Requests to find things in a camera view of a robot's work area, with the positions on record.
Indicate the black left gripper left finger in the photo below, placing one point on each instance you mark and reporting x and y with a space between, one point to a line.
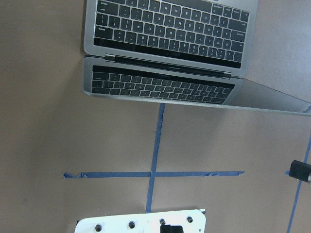
171 229

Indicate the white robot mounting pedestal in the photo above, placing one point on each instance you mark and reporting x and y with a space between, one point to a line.
192 221

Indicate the grey laptop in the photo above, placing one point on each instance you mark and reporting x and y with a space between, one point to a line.
191 52

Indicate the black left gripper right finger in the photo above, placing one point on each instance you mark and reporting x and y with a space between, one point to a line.
301 171

